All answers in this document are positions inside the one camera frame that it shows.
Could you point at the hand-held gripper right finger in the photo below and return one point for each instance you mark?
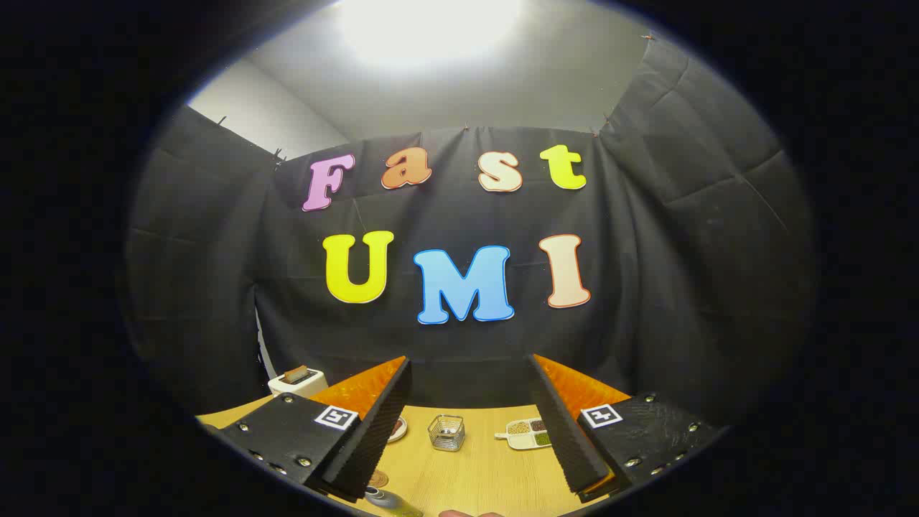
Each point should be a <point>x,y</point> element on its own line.
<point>567,438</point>

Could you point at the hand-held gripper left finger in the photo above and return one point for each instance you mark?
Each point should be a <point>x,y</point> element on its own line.
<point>373,438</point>

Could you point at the round cork coaster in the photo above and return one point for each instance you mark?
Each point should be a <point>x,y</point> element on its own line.
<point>379,479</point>

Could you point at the silver bottle with green label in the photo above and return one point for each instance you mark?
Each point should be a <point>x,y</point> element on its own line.
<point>391,502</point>

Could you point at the small white plate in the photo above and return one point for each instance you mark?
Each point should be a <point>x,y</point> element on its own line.
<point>398,429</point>

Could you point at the white divided dish with beans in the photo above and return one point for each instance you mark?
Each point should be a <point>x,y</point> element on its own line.
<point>524,434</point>

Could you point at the cream toaster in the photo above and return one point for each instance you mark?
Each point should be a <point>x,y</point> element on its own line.
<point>301,388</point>

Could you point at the wooden table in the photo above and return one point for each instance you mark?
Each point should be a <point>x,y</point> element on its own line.
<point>481,477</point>

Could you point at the bread slice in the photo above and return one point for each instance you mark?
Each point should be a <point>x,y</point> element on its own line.
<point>295,374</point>

